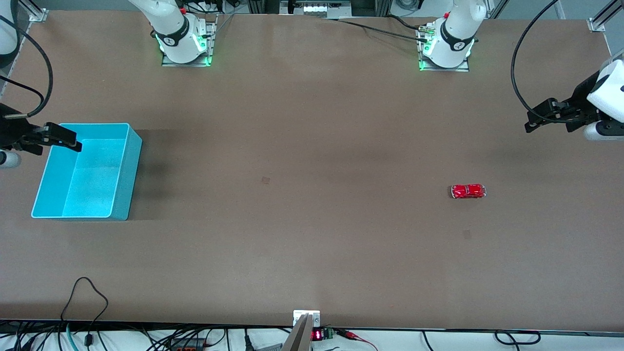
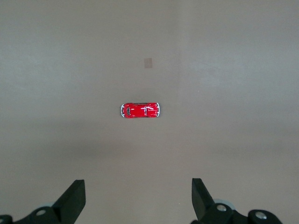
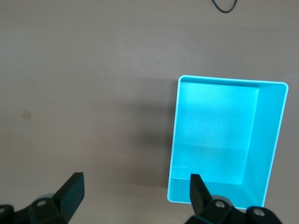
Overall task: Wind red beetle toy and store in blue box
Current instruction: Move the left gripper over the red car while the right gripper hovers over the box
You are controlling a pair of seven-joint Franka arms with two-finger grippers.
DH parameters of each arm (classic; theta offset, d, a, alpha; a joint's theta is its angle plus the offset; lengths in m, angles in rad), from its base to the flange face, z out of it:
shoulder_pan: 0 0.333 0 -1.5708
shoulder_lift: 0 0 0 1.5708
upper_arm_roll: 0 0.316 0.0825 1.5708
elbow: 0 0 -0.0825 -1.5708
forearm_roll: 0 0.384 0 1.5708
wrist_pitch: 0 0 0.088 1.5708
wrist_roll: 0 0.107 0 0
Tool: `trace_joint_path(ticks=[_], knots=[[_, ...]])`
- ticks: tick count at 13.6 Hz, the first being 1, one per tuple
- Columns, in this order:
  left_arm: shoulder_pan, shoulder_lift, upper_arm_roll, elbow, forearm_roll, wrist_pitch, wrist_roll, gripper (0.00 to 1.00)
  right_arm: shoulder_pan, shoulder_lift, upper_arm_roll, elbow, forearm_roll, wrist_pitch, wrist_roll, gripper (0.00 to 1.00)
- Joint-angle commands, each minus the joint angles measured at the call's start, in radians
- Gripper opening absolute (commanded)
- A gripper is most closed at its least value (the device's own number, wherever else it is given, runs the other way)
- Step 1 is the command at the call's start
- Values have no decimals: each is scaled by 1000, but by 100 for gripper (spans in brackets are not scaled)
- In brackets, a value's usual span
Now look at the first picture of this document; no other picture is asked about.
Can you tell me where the red beetle toy car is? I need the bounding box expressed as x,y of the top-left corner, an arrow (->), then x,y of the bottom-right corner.
451,184 -> 487,199

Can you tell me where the blue plastic box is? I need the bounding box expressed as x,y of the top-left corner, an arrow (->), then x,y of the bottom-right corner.
31,123 -> 143,221

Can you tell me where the white power strip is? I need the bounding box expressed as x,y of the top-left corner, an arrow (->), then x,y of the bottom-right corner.
302,2 -> 352,16

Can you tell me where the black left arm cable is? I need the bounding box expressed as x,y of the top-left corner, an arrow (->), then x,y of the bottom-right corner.
510,0 -> 600,125

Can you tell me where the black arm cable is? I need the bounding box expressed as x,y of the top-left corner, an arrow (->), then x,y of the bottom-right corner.
510,0 -> 600,125
0,16 -> 54,119

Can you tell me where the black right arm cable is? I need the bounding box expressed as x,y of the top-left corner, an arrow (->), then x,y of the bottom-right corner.
0,16 -> 54,119

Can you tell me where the aluminium frame profile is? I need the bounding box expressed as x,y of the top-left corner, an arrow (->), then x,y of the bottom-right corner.
19,0 -> 49,23
587,0 -> 624,33

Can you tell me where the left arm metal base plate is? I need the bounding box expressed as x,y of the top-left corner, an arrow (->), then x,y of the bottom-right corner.
417,24 -> 471,73

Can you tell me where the thin black looped cable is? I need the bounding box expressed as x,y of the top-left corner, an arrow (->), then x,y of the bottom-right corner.
59,277 -> 109,347

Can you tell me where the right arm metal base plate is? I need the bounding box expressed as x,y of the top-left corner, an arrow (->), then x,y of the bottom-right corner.
161,15 -> 218,67

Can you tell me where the thick black table cable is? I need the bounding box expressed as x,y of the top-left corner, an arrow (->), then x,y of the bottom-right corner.
322,15 -> 430,42

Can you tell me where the black coiled floor cable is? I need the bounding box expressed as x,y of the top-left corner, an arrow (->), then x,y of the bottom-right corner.
494,330 -> 542,346

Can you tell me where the red clip wire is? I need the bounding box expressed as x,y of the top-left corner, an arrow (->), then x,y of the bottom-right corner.
335,329 -> 379,351

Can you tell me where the grey metal camera bracket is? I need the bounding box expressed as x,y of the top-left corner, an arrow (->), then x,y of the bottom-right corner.
282,310 -> 321,351

